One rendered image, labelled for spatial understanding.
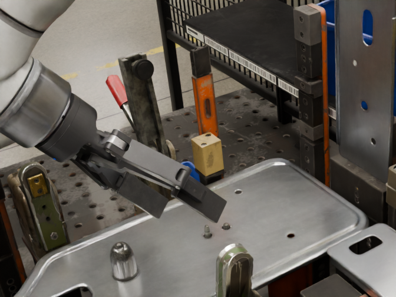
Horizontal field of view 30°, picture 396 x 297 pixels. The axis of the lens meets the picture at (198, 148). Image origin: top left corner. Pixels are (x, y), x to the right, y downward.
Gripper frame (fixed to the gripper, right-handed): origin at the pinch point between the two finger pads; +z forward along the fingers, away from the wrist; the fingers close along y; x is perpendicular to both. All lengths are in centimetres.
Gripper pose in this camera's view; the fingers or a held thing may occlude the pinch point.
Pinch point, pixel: (183, 206)
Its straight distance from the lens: 93.1
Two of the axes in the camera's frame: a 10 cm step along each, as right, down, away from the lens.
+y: -5.4, 0.4, 8.4
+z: 7.3, 5.3, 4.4
